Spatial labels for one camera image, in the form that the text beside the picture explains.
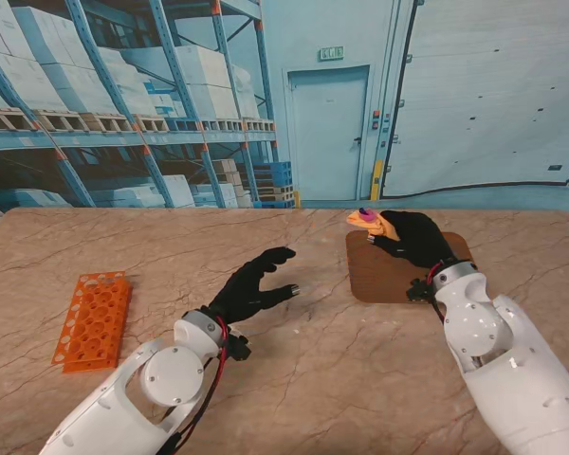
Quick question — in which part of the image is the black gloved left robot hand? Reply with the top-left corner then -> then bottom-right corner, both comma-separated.
207,246 -> 303,326

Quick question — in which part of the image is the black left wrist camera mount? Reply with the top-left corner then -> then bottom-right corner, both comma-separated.
225,331 -> 252,362

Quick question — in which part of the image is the red black left arm cable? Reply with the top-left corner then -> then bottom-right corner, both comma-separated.
158,316 -> 229,455

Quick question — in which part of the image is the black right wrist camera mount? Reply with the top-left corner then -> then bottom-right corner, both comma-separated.
406,277 -> 436,303

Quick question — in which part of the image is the red black arm cable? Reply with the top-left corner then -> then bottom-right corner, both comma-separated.
158,316 -> 229,455
425,263 -> 450,326

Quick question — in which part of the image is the warehouse print backdrop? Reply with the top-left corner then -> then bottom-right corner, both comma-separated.
0,0 -> 569,212

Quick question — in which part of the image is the brown wooden tray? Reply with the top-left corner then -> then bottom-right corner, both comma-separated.
344,230 -> 475,304

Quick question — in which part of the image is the yellow orange cloth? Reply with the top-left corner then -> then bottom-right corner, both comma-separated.
346,209 -> 400,242

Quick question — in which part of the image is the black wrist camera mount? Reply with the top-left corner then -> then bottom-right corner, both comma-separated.
225,331 -> 252,362
406,277 -> 436,303

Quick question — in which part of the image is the orange plastic test tube rack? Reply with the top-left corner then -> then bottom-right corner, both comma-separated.
50,271 -> 133,374

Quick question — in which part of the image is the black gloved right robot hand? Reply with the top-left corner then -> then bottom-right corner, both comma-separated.
367,209 -> 460,270

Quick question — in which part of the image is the red black right arm cable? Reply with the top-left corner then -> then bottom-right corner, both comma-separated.
425,263 -> 450,326

